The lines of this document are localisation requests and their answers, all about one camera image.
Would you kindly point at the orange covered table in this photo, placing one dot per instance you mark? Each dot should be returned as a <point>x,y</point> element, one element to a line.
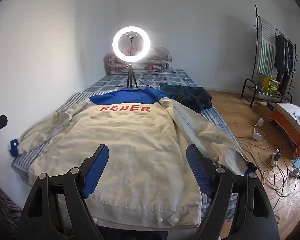
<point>285,125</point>

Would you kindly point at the white power strip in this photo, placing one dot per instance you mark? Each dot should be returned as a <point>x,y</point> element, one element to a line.
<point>274,158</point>

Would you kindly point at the folded floral quilt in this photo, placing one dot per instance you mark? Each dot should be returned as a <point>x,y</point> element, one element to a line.
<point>157,57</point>

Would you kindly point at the phone holder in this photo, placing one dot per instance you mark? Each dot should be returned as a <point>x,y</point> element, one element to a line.
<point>131,36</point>

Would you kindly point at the dark hanging clothes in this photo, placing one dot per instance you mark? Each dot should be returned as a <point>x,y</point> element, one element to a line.
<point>281,55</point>

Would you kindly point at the yellow box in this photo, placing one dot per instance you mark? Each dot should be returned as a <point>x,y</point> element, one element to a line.
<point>271,86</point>

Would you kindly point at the dark striped cloth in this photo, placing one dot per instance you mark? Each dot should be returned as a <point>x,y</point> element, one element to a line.
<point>2,212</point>

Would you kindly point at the black clothes rack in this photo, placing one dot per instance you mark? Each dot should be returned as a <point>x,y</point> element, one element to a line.
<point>247,90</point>

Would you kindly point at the blue striped blanket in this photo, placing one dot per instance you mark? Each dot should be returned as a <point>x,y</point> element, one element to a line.
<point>27,160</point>

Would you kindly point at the striped hanging towel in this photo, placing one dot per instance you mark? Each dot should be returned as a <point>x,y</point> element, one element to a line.
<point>266,50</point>

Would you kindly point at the white power adapter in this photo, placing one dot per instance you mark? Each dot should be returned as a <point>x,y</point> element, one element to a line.
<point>257,135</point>

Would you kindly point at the black tripod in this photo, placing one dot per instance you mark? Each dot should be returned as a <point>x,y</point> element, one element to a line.
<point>130,76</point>

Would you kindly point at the blue plaid bed sheet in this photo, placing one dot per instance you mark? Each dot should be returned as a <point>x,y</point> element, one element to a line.
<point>110,82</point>

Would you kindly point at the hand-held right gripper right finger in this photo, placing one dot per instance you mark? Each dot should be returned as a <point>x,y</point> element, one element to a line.
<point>198,170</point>

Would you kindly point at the cream and blue jacket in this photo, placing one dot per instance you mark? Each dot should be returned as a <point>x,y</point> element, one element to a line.
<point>130,142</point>

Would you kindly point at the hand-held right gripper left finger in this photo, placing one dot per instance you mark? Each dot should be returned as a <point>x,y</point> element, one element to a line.
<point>97,170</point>

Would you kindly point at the white round device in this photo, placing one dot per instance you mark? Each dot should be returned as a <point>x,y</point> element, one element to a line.
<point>260,123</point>

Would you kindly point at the dark clothes pile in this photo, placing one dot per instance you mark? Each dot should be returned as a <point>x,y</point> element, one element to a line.
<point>190,97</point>

